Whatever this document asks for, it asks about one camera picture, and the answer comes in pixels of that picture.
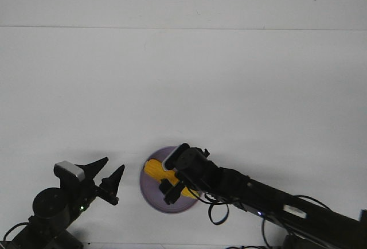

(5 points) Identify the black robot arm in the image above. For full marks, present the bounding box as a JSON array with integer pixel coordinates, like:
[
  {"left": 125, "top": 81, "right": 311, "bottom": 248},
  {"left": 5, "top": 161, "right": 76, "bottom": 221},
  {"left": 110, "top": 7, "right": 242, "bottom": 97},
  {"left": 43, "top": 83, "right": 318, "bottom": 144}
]
[
  {"left": 159, "top": 143, "right": 366, "bottom": 248},
  {"left": 1, "top": 157, "right": 125, "bottom": 248}
]

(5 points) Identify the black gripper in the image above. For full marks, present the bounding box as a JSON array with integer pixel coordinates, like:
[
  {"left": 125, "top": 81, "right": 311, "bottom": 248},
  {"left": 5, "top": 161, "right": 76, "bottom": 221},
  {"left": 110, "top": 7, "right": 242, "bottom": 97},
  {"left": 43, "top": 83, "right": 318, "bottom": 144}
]
[
  {"left": 159, "top": 147, "right": 222, "bottom": 203},
  {"left": 63, "top": 157, "right": 125, "bottom": 212}
]

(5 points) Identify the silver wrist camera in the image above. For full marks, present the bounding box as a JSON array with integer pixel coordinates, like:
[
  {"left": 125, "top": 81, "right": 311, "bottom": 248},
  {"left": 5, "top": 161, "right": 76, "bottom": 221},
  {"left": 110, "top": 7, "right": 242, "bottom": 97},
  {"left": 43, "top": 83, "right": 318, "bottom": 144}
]
[
  {"left": 53, "top": 161, "right": 85, "bottom": 189},
  {"left": 162, "top": 143, "right": 190, "bottom": 171}
]

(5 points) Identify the yellow corn cob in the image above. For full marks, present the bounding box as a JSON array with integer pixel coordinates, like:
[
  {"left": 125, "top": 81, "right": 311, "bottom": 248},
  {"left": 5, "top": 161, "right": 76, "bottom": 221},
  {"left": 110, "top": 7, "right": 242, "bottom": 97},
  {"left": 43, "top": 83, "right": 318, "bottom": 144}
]
[{"left": 143, "top": 159, "right": 200, "bottom": 199}]

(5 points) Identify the purple round plate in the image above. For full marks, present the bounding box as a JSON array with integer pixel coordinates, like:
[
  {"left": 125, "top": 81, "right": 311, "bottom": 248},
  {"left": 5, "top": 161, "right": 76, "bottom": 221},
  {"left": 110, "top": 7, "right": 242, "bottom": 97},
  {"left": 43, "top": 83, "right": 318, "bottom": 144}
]
[{"left": 139, "top": 146, "right": 198, "bottom": 214}]

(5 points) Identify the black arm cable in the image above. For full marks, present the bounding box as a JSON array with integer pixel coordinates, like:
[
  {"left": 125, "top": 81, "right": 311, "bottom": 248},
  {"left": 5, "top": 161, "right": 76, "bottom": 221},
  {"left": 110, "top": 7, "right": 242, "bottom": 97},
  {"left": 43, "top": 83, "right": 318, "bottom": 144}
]
[
  {"left": 200, "top": 190, "right": 339, "bottom": 249},
  {"left": 1, "top": 221, "right": 29, "bottom": 243}
]

